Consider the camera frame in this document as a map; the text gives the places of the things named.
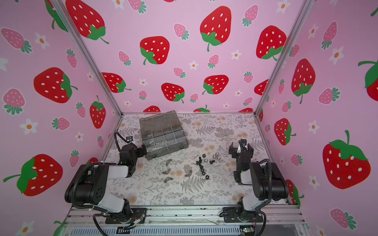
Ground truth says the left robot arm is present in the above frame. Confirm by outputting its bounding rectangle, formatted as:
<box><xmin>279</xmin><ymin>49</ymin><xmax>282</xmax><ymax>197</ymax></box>
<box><xmin>65</xmin><ymin>132</ymin><xmax>147</xmax><ymax>224</ymax></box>

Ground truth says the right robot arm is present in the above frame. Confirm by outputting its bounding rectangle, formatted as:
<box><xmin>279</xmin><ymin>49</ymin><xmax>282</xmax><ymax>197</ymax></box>
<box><xmin>219</xmin><ymin>139</ymin><xmax>289</xmax><ymax>223</ymax></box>

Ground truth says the clear plastic organizer box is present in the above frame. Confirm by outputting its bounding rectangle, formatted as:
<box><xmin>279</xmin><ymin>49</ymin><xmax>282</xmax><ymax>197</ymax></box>
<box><xmin>139</xmin><ymin>111</ymin><xmax>189</xmax><ymax>160</ymax></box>

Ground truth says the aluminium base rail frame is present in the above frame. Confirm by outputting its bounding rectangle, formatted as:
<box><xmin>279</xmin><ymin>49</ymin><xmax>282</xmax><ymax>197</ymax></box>
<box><xmin>58</xmin><ymin>205</ymin><xmax>311</xmax><ymax>236</ymax></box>

